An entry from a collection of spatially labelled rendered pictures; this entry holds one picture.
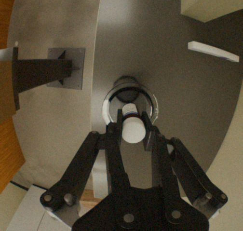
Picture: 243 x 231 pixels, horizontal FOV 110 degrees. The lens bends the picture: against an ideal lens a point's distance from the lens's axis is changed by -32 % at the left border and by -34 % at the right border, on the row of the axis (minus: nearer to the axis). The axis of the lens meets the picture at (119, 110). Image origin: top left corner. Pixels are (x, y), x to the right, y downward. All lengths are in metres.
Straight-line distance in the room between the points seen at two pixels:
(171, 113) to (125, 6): 0.44
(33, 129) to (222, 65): 2.21
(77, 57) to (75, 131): 0.94
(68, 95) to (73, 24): 0.85
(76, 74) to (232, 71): 1.38
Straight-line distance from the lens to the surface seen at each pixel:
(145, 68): 0.45
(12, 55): 0.68
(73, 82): 1.49
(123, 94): 0.45
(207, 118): 0.62
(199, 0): 0.43
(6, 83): 0.66
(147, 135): 0.16
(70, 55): 1.50
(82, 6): 1.63
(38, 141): 2.19
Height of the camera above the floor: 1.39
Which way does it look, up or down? 70 degrees down
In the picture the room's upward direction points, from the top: 176 degrees counter-clockwise
